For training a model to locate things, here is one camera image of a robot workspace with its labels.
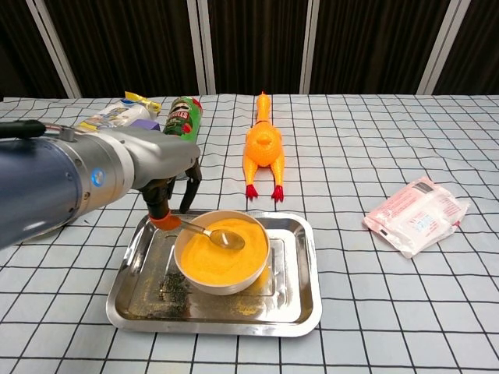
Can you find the blue checked tablecloth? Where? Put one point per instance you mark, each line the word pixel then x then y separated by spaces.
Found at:
pixel 351 311

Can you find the white round bowl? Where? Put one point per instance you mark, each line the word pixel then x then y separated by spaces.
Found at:
pixel 218 288

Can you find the rectangular stainless steel tray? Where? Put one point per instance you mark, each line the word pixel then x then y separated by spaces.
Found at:
pixel 148 296

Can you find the white yellow bag roll pack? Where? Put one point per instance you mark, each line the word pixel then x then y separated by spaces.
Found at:
pixel 117 113

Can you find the purple foam cube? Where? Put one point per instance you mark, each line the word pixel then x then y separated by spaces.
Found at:
pixel 146 124

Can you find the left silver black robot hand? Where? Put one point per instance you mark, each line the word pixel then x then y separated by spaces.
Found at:
pixel 163 156

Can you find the green Pringles can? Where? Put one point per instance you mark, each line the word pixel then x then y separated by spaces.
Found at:
pixel 183 118

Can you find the small metal spoon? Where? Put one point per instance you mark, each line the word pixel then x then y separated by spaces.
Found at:
pixel 228 239

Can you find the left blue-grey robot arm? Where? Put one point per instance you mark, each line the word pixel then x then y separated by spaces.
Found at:
pixel 47 183

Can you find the orange rubber chicken toy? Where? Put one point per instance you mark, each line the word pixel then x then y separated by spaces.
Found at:
pixel 263 148

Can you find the black folding partition screen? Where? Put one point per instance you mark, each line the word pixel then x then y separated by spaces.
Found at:
pixel 136 39

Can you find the pink white plastic packet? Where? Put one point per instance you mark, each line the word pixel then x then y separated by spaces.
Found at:
pixel 417 218

